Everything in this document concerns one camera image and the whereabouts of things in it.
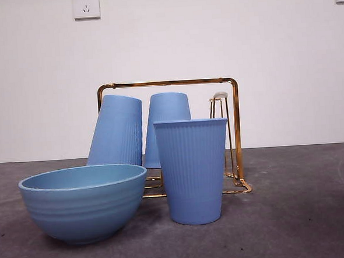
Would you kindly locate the blue ridged bowl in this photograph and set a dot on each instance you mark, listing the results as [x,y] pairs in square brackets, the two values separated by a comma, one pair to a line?
[83,210]

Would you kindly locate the blue ribbed plastic cup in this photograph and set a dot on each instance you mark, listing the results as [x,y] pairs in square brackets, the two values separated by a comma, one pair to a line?
[113,132]
[168,108]
[192,177]

